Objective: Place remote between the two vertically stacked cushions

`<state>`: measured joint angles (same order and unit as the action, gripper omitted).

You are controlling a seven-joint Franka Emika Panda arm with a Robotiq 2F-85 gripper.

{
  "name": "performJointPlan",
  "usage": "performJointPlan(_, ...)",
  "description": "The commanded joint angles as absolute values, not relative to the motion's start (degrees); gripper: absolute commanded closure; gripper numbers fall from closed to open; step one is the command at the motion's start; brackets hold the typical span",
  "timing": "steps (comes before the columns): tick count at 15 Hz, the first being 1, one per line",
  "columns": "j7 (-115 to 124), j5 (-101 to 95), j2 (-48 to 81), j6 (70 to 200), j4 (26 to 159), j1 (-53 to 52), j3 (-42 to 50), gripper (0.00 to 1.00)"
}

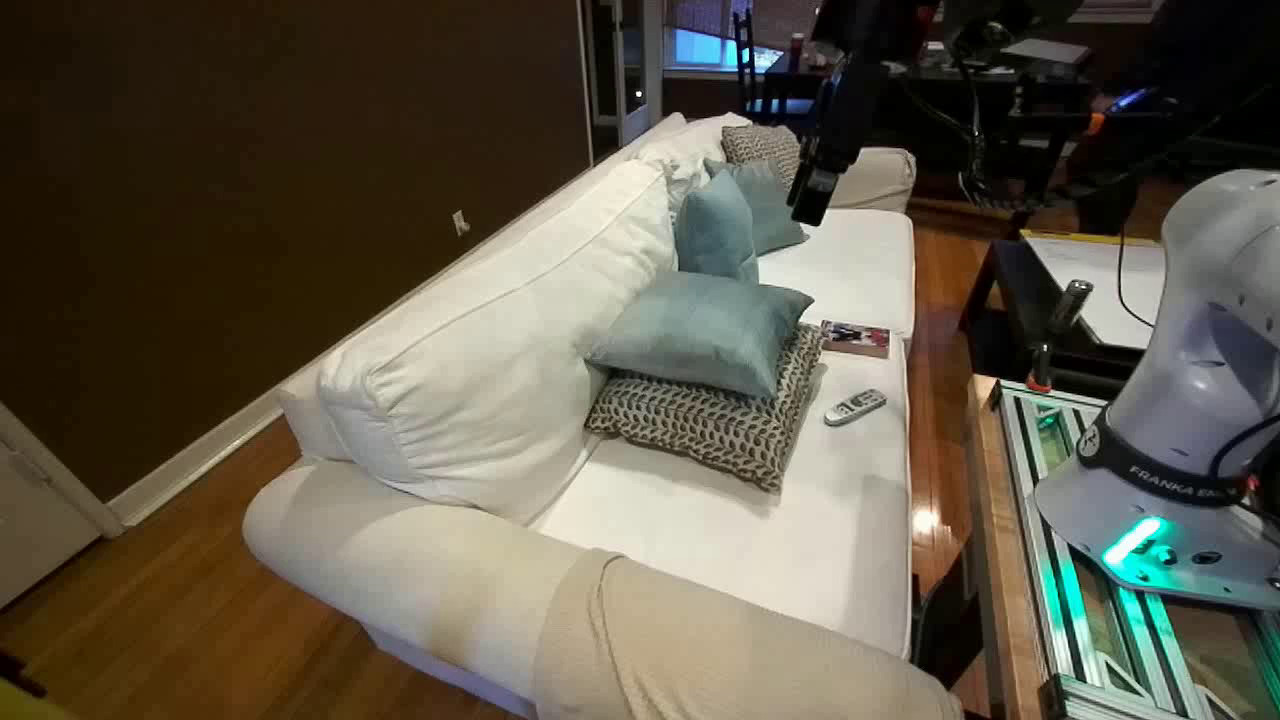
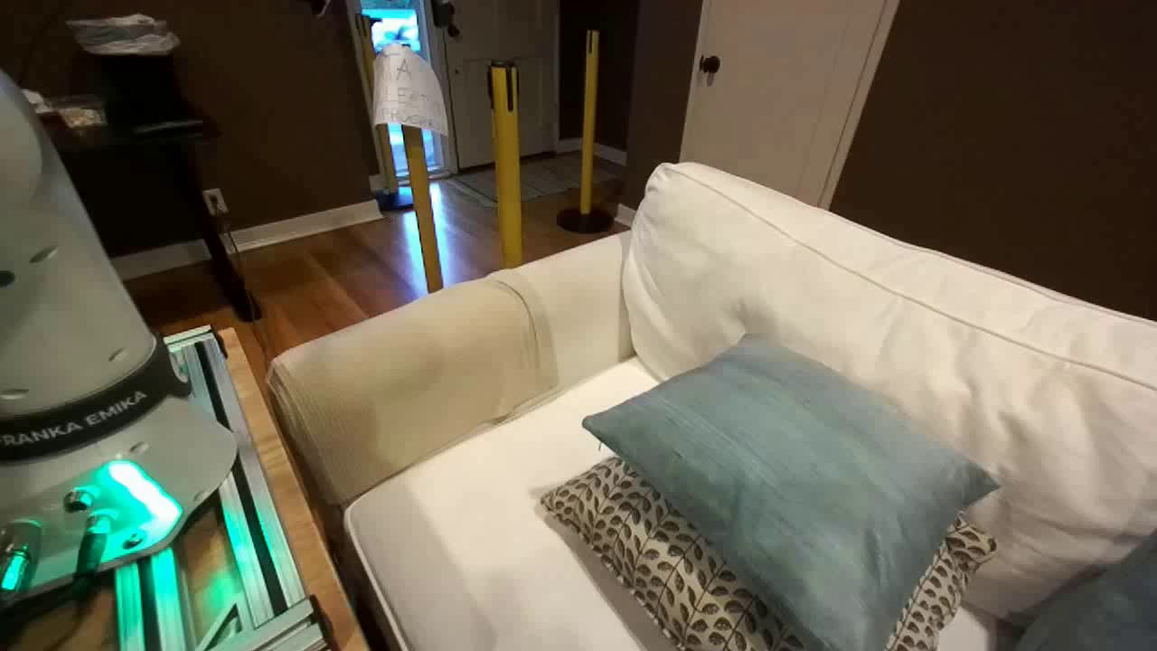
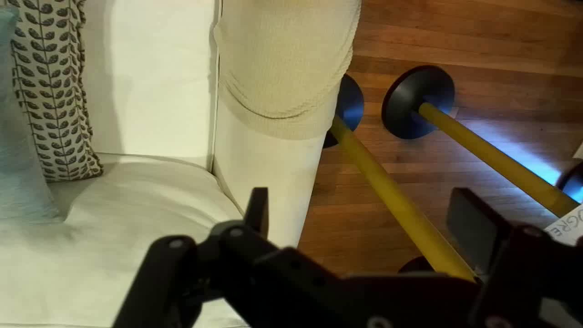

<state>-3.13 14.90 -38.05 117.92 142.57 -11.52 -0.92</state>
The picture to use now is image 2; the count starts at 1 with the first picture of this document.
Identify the leaf patterned cushion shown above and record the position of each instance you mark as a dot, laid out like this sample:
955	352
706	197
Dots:
653	555

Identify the beige sofa armrest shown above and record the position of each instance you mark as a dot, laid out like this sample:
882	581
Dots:
409	383

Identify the black door knob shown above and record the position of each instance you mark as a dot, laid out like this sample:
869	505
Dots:
711	61

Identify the white panel door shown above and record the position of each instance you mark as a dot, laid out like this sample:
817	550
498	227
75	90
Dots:
506	73

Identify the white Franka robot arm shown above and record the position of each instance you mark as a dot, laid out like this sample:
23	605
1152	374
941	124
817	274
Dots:
58	300

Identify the white wall outlet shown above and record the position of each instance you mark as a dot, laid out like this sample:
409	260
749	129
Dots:
215	200

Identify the white sofa seat cushion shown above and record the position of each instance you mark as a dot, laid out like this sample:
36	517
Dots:
471	555

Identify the teal velvet cushion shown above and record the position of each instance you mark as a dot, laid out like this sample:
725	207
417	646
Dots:
796	483
1104	601

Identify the black side table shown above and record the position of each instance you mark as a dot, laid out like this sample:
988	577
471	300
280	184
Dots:
158	130

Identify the white bundle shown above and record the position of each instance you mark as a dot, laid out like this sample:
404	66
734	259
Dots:
121	37

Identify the white sofa back cushion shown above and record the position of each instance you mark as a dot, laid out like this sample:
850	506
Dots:
869	290

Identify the white cloth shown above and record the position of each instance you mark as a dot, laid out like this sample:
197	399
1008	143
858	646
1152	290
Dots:
409	90

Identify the thin yellow post black base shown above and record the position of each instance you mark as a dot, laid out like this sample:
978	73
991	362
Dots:
591	121

